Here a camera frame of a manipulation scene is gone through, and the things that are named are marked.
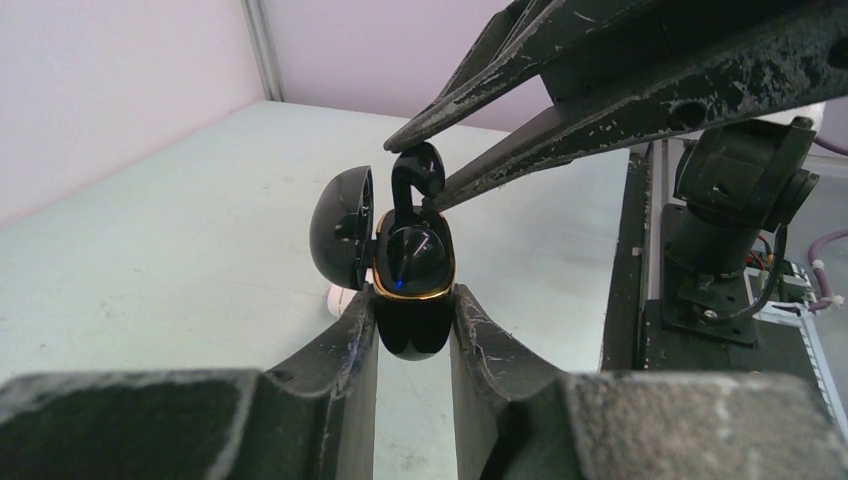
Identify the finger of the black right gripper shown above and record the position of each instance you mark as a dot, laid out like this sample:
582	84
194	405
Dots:
781	65
578	48

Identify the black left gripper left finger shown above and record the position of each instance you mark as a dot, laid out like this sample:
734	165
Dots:
312	416

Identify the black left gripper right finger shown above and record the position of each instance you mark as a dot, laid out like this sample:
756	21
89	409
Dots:
517	416

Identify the pink earbud charging case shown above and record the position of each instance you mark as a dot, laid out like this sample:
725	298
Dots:
338	299

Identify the black earbud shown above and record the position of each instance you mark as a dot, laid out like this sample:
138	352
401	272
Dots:
417	260
419	167

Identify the black earbud charging case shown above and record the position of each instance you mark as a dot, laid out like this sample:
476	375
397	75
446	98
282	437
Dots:
349	248

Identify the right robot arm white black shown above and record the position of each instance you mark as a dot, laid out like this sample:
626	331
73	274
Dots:
743	176

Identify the left aluminium frame post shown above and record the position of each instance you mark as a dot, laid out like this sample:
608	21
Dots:
264	49

